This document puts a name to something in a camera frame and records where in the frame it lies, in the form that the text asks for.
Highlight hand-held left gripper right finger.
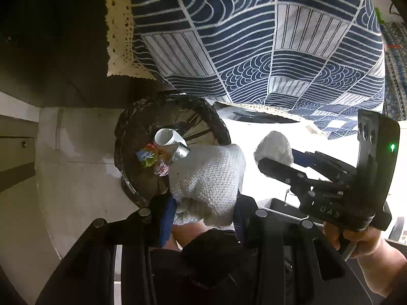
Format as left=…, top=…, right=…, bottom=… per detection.
left=234, top=194, right=372, bottom=305

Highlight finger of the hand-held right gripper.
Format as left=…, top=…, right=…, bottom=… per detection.
left=257, top=157, right=338, bottom=197
left=291, top=148, right=358, bottom=178

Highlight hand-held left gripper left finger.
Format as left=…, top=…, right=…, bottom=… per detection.
left=35, top=194, right=175, bottom=305

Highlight white paper ball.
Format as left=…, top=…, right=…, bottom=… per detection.
left=253, top=130, right=294, bottom=167

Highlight pink wrapper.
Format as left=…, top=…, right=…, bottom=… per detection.
left=154, top=160, right=171, bottom=177

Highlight white knitted glove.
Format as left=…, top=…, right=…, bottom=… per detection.
left=168, top=144, right=247, bottom=230

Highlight red and green snack wrapper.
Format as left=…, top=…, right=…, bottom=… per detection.
left=135, top=144, right=160, bottom=169

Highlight silver foil wrapper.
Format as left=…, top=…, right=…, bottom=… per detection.
left=170, top=143, right=191, bottom=165

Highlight white paper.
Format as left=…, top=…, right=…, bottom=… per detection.
left=154, top=128, right=188, bottom=147

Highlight bin with black bag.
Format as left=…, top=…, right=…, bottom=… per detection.
left=113, top=90, right=232, bottom=209

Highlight person's right forearm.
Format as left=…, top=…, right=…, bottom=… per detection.
left=354, top=237, right=407, bottom=297

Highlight person's right hand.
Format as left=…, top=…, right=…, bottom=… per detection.
left=322, top=220, right=392, bottom=256

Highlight blue geometric patterned cloth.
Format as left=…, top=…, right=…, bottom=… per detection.
left=380, top=22, right=407, bottom=122

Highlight blue patterned tablecloth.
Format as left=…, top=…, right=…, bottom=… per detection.
left=106, top=0, right=387, bottom=141

